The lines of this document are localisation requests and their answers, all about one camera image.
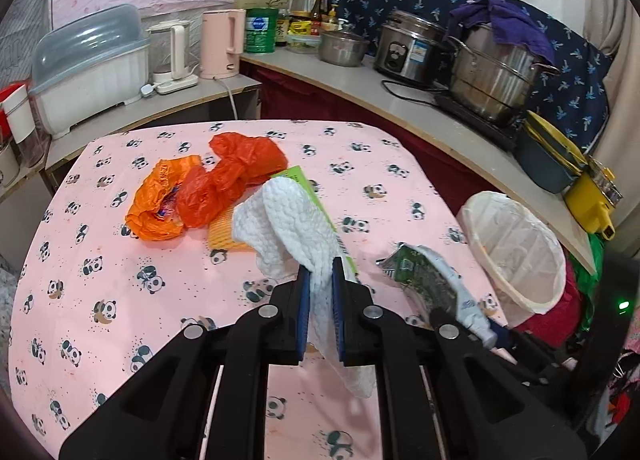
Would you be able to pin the small steel pot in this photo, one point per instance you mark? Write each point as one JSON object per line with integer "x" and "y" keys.
{"x": 342, "y": 48}

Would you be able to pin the large steel steamer pot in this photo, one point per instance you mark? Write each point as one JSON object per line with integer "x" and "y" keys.
{"x": 493, "y": 79}

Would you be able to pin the red white container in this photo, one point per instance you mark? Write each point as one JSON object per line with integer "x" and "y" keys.
{"x": 16, "y": 106}

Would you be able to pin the white glass kettle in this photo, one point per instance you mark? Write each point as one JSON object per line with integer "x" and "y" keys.
{"x": 171, "y": 65}

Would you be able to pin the white dish drainer box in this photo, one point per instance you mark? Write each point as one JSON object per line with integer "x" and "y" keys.
{"x": 87, "y": 66}

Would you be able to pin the pink panda tablecloth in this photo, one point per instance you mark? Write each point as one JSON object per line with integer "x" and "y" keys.
{"x": 94, "y": 304}

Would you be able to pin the red plastic bag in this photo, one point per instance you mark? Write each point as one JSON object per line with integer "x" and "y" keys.
{"x": 244, "y": 161}

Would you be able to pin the orange printed plastic bag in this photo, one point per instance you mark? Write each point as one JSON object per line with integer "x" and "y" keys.
{"x": 152, "y": 215}

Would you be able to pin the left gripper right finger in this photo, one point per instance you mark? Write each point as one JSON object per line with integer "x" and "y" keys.
{"x": 369, "y": 335}

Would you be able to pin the yellow label jar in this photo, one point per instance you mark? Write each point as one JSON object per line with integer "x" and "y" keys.
{"x": 298, "y": 39}

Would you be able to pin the yellow electric pot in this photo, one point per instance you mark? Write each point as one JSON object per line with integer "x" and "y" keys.
{"x": 592, "y": 199}

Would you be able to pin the dark sauce bottle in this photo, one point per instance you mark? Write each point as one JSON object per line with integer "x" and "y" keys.
{"x": 316, "y": 18}

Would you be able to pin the green crushed carton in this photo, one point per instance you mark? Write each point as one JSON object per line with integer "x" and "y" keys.
{"x": 431, "y": 283}

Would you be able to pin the pink electric kettle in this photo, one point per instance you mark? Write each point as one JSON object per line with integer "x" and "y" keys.
{"x": 222, "y": 43}

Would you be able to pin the black induction cooker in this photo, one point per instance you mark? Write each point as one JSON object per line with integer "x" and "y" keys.
{"x": 502, "y": 135}

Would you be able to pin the purple towel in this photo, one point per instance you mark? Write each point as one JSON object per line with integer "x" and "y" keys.
{"x": 509, "y": 26}

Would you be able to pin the steel rice cooker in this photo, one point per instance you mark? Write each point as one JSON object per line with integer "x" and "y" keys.
{"x": 410, "y": 48}

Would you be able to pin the white lined trash bin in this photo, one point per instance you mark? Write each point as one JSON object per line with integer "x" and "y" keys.
{"x": 521, "y": 256}

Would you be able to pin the red cloth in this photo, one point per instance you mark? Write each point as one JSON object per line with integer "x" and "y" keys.
{"x": 556, "y": 326}

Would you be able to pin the orange foam fruit net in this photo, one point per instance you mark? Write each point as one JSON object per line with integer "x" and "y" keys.
{"x": 219, "y": 236}

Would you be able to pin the navy floral backsplash cloth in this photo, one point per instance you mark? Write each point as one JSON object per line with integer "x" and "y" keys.
{"x": 574, "y": 100}

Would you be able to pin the green milk powder can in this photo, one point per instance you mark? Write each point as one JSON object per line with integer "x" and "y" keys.
{"x": 260, "y": 30}

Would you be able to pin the stacked blue yellow bowls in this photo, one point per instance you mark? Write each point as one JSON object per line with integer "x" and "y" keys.
{"x": 551, "y": 160}

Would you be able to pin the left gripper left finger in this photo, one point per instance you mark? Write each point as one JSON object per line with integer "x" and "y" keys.
{"x": 204, "y": 394}

